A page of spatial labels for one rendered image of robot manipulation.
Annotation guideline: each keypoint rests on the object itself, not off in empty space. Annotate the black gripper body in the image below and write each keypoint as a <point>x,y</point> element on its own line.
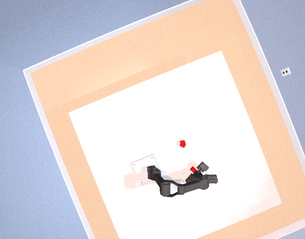
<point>202,166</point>

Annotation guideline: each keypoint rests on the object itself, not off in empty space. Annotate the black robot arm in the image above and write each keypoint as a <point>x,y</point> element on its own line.
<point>200,182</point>

